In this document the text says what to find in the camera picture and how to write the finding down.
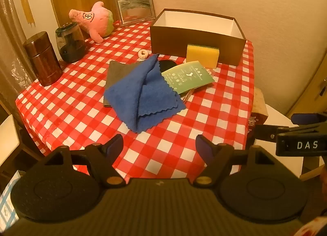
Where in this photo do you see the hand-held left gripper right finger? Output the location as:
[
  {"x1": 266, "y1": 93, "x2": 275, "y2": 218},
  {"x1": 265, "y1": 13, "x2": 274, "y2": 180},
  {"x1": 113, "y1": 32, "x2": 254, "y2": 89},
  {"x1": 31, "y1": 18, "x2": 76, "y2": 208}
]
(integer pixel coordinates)
[{"x1": 195, "y1": 134, "x2": 278, "y2": 188}]

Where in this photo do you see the brown cardboard box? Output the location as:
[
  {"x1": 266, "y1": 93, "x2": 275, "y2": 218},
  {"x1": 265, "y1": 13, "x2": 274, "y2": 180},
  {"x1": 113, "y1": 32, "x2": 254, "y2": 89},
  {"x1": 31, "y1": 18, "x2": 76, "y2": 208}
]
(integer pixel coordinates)
[{"x1": 149, "y1": 8, "x2": 247, "y2": 66}]

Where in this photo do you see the grey cloth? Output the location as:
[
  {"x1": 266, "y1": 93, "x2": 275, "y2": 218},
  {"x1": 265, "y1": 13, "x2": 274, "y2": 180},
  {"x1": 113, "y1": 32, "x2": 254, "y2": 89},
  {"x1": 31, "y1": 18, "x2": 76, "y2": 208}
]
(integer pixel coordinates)
[{"x1": 103, "y1": 60, "x2": 143, "y2": 108}]

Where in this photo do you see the sheer curtain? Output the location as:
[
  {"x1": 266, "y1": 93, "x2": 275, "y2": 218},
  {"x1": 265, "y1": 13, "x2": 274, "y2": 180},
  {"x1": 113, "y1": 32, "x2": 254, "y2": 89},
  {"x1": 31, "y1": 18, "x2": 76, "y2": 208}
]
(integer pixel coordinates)
[{"x1": 0, "y1": 0, "x2": 59, "y2": 94}]

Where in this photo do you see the pink plush toy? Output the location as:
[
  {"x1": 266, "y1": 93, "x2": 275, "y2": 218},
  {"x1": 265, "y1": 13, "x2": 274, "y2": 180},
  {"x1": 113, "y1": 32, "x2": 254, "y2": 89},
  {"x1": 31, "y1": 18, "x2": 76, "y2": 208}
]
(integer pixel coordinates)
[{"x1": 68, "y1": 1, "x2": 114, "y2": 44}]

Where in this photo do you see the dark glass jar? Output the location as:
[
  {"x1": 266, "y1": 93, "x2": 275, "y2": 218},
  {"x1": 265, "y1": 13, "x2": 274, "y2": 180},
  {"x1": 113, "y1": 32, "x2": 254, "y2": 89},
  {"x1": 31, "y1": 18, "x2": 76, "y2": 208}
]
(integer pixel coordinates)
[{"x1": 55, "y1": 22, "x2": 86, "y2": 63}]

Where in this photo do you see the blue microfiber cloth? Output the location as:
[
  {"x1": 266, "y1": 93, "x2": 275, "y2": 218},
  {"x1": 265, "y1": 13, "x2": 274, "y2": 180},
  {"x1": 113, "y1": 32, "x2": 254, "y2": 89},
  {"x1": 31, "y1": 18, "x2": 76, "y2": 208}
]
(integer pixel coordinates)
[{"x1": 103, "y1": 53, "x2": 187, "y2": 134}]

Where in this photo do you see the yellow strip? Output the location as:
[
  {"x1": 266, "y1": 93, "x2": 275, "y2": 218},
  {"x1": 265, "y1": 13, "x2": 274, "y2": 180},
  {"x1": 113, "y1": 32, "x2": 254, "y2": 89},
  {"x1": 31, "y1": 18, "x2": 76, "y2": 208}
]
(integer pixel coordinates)
[{"x1": 20, "y1": 0, "x2": 35, "y2": 28}]

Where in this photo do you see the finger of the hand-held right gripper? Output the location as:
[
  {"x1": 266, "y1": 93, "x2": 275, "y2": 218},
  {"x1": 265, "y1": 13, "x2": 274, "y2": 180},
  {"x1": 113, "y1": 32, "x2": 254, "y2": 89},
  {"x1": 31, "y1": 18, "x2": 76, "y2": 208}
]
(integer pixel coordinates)
[
  {"x1": 291, "y1": 113, "x2": 327, "y2": 127},
  {"x1": 252, "y1": 124, "x2": 279, "y2": 141}
]

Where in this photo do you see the brown cylindrical canister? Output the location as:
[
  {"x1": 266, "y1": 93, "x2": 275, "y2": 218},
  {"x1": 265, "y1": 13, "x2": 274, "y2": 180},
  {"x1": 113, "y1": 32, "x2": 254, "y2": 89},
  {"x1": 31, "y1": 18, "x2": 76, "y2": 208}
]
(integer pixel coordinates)
[{"x1": 23, "y1": 31, "x2": 63, "y2": 87}]

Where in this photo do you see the red checkered tablecloth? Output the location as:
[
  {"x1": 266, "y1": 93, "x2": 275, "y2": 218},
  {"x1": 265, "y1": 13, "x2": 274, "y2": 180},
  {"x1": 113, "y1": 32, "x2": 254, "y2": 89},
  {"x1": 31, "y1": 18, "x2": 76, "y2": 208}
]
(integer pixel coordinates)
[{"x1": 15, "y1": 19, "x2": 256, "y2": 178}]

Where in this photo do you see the bag of cotton swabs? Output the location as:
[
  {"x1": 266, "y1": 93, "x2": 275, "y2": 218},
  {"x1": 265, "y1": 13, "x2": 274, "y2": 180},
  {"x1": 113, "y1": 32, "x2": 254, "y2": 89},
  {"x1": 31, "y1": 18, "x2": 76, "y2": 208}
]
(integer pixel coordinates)
[{"x1": 179, "y1": 66, "x2": 217, "y2": 103}]

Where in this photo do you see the black round pad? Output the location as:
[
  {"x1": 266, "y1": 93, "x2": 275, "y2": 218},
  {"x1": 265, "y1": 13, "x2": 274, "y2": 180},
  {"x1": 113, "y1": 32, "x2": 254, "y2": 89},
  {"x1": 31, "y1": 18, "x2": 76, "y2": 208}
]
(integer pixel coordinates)
[{"x1": 158, "y1": 59, "x2": 178, "y2": 74}]

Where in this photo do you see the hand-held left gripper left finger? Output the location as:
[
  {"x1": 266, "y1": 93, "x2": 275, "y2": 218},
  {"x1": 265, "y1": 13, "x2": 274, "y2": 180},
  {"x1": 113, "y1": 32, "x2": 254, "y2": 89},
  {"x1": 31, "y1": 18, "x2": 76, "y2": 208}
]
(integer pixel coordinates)
[{"x1": 45, "y1": 134, "x2": 126, "y2": 189}]

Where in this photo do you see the yellow sponge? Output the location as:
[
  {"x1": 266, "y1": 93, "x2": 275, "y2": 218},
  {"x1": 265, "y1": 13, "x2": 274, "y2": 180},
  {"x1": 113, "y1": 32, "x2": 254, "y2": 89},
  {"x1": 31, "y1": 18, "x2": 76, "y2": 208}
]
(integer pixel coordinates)
[{"x1": 186, "y1": 44, "x2": 220, "y2": 69}]

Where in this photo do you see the green sock package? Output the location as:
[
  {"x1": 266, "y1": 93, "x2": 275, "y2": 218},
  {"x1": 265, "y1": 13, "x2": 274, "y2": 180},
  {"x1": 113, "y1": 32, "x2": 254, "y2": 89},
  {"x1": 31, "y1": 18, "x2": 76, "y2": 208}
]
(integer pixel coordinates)
[{"x1": 161, "y1": 60, "x2": 215, "y2": 95}]

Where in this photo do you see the glass picture frame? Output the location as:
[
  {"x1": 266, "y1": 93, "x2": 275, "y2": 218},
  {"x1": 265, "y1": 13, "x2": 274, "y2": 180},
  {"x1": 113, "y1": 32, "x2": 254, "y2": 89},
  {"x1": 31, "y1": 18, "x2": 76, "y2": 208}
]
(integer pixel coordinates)
[{"x1": 114, "y1": 0, "x2": 156, "y2": 27}]

